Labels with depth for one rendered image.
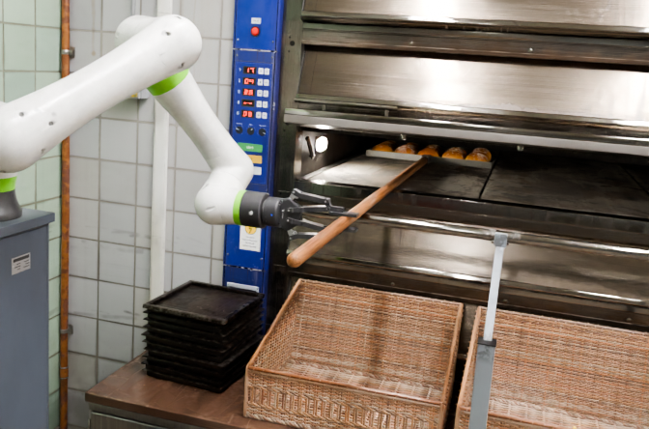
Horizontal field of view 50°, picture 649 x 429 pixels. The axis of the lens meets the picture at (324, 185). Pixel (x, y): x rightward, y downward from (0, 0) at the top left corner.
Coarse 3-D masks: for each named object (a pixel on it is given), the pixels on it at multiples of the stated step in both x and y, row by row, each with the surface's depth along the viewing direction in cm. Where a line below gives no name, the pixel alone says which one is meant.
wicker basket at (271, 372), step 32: (320, 288) 235; (352, 288) 232; (288, 320) 227; (320, 320) 234; (352, 320) 232; (384, 320) 229; (416, 320) 226; (448, 320) 224; (256, 352) 201; (288, 352) 231; (320, 352) 233; (352, 352) 230; (384, 352) 227; (416, 352) 225; (448, 352) 223; (256, 384) 196; (288, 384) 193; (320, 384) 190; (352, 384) 221; (384, 384) 222; (416, 384) 223; (448, 384) 197; (256, 416) 196; (288, 416) 194; (320, 416) 191; (352, 416) 200; (384, 416) 201; (416, 416) 184
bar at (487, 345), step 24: (312, 216) 197; (336, 216) 194; (360, 216) 192; (384, 216) 191; (504, 240) 181; (528, 240) 180; (552, 240) 179; (576, 240) 179; (480, 360) 166; (480, 384) 166; (480, 408) 167
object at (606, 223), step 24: (312, 192) 235; (336, 192) 233; (360, 192) 230; (408, 192) 228; (504, 216) 218; (528, 216) 216; (552, 216) 214; (576, 216) 212; (600, 216) 210; (624, 216) 212
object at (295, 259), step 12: (408, 168) 261; (396, 180) 233; (384, 192) 213; (360, 204) 188; (372, 204) 196; (324, 228) 159; (336, 228) 162; (312, 240) 147; (324, 240) 152; (300, 252) 138; (312, 252) 143; (288, 264) 137; (300, 264) 137
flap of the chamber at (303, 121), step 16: (320, 128) 233; (336, 128) 221; (352, 128) 213; (368, 128) 211; (384, 128) 210; (400, 128) 209; (416, 128) 207; (432, 128) 206; (496, 144) 216; (512, 144) 206; (528, 144) 199; (544, 144) 198; (560, 144) 196; (576, 144) 195; (592, 144) 194; (608, 144) 193
